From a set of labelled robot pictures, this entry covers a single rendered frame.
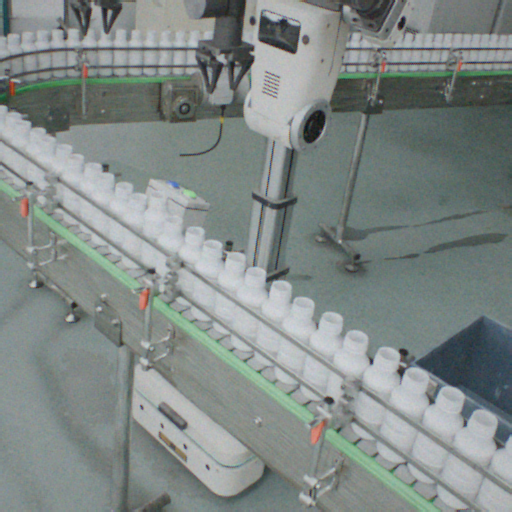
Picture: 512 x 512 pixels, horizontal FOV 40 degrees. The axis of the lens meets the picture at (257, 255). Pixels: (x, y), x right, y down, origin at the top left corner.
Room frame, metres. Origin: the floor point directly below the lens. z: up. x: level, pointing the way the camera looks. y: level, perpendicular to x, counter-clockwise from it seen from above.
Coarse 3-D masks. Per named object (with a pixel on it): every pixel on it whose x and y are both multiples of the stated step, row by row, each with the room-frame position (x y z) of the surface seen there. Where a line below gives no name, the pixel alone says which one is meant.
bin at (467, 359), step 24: (456, 336) 1.34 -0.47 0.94; (480, 336) 1.42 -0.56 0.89; (504, 336) 1.39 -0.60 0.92; (432, 360) 1.27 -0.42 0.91; (456, 360) 1.37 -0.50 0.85; (480, 360) 1.41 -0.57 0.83; (504, 360) 1.38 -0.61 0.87; (432, 384) 1.16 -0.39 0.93; (456, 384) 1.41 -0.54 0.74; (480, 384) 1.40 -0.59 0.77; (504, 384) 1.36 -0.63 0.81; (480, 408) 1.09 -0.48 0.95; (504, 408) 1.35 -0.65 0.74; (504, 432) 1.05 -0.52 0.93
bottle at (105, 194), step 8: (104, 176) 1.44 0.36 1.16; (112, 176) 1.43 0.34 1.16; (104, 184) 1.40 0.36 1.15; (112, 184) 1.41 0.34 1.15; (96, 192) 1.41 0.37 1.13; (104, 192) 1.40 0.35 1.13; (112, 192) 1.41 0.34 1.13; (96, 200) 1.39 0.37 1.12; (104, 200) 1.39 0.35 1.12; (112, 200) 1.40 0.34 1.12; (96, 208) 1.39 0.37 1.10; (96, 216) 1.39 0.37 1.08; (104, 216) 1.39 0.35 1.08; (96, 224) 1.39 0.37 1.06; (104, 224) 1.39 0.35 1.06; (104, 232) 1.39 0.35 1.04; (96, 240) 1.39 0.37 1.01
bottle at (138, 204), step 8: (136, 200) 1.33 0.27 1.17; (144, 200) 1.34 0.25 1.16; (136, 208) 1.33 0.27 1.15; (144, 208) 1.33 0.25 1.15; (128, 216) 1.33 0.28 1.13; (136, 216) 1.32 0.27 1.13; (136, 224) 1.31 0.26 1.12; (128, 232) 1.32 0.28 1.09; (128, 240) 1.32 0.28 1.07; (136, 240) 1.31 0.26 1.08; (128, 248) 1.32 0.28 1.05; (136, 248) 1.31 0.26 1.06; (136, 256) 1.32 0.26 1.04; (128, 264) 1.32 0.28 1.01
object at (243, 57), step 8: (224, 56) 1.40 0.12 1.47; (232, 56) 1.39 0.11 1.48; (240, 56) 1.41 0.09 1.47; (248, 56) 1.42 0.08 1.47; (232, 64) 1.46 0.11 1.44; (248, 64) 1.43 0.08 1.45; (232, 72) 1.46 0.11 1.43; (240, 72) 1.44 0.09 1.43; (232, 80) 1.45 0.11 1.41; (240, 80) 1.44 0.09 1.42; (232, 88) 1.44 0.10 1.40
